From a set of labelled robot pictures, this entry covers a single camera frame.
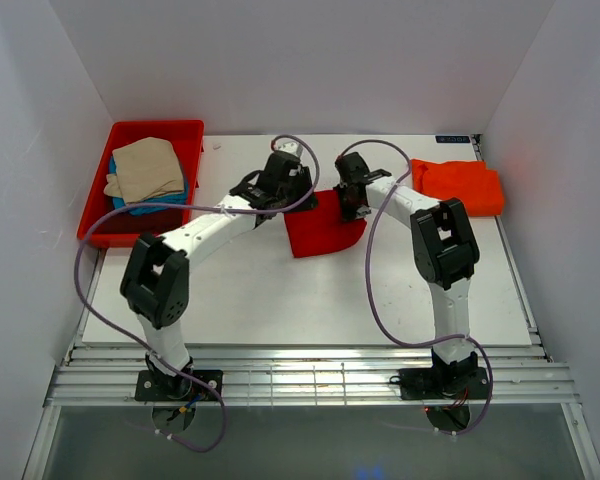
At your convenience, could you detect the red t shirt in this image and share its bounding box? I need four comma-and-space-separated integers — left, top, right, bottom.
284, 190, 367, 258

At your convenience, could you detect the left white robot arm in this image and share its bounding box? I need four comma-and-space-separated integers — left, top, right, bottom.
120, 166, 317, 400

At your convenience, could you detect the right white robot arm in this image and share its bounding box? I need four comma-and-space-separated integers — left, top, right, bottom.
334, 166, 484, 399

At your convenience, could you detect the blue table label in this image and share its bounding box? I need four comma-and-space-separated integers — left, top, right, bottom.
435, 135, 471, 144

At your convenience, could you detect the blue folded t shirt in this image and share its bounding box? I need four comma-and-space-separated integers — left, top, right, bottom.
107, 154, 189, 217

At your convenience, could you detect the folded orange t shirt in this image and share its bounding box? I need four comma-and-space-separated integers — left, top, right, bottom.
412, 159, 505, 217

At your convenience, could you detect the beige folded t shirt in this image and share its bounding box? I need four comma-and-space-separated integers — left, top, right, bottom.
103, 137, 185, 204

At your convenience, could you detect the dark maroon folded t shirt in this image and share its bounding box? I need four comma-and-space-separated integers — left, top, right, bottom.
95, 209, 183, 235

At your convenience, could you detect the red plastic bin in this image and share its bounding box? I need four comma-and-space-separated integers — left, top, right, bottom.
77, 120, 204, 248

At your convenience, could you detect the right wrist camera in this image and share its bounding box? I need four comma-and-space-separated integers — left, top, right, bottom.
335, 152, 370, 186

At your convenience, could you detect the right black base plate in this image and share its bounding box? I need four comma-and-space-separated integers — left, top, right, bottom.
389, 368, 491, 400

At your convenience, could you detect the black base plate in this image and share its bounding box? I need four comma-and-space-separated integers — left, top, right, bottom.
389, 368, 491, 400
134, 369, 224, 403

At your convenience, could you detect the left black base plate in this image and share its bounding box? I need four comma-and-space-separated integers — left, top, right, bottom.
134, 369, 224, 403

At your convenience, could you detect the aluminium rail frame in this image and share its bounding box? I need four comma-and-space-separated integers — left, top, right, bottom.
21, 133, 600, 480

